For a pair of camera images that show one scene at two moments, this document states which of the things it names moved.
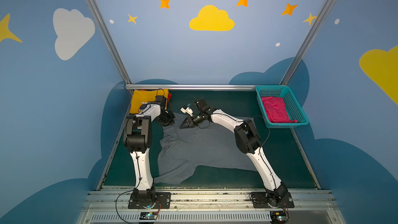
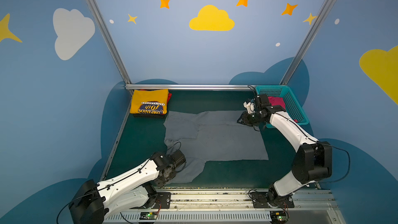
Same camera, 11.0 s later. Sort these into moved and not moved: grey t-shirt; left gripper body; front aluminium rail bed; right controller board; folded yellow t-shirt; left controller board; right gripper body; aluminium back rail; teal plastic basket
Moved: left gripper body; grey t-shirt; right gripper body
Not moved: left controller board; front aluminium rail bed; right controller board; teal plastic basket; folded yellow t-shirt; aluminium back rail
